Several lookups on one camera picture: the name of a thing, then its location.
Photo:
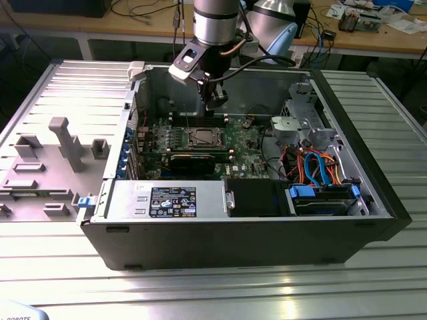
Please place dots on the black power supply label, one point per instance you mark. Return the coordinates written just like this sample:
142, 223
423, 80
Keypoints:
173, 201

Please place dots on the hard disk in blue carrier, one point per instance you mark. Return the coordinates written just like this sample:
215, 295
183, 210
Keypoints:
320, 206

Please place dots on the grey parts rack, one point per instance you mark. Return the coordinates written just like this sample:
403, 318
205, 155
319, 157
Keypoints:
40, 186

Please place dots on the black power adapter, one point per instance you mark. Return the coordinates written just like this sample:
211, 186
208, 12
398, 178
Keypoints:
329, 35

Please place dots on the metal CPU cooler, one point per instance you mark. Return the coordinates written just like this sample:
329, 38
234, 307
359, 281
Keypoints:
348, 21

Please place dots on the blue plastic latch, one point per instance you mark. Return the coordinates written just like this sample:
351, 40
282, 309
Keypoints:
85, 202

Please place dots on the wooden desk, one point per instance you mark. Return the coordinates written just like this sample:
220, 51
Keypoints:
133, 26

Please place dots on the black monitor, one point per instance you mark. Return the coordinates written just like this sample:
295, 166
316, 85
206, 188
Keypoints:
56, 8

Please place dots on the green motherboard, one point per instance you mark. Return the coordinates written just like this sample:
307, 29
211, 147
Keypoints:
247, 156

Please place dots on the pale teach pendant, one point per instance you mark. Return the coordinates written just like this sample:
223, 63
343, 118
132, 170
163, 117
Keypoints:
20, 311

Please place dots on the grey case latch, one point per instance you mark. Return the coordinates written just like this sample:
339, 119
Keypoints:
136, 70

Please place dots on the CPU socket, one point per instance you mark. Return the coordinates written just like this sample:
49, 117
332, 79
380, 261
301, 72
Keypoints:
191, 144

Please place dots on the black PC case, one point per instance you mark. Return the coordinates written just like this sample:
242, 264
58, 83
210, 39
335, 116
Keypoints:
233, 246

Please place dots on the black graphics card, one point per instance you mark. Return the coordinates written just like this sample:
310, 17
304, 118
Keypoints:
193, 165

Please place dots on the silver power supply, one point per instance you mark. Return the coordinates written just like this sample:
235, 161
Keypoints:
126, 200

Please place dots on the silver drive bracket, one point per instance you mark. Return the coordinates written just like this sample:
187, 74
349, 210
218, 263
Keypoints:
285, 128

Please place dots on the silver CPU green edge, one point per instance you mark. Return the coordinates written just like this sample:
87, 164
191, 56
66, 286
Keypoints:
205, 136

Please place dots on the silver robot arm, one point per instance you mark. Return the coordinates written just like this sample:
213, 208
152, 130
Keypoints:
215, 20

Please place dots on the perforated silver drive cage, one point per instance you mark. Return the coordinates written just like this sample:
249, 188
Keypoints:
300, 100

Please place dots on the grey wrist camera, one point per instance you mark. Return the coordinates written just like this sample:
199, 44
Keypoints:
248, 43

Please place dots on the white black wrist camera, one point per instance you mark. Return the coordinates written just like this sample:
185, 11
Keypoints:
187, 63

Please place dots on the green RAM stick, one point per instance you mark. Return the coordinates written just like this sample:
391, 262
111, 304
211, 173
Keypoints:
200, 152

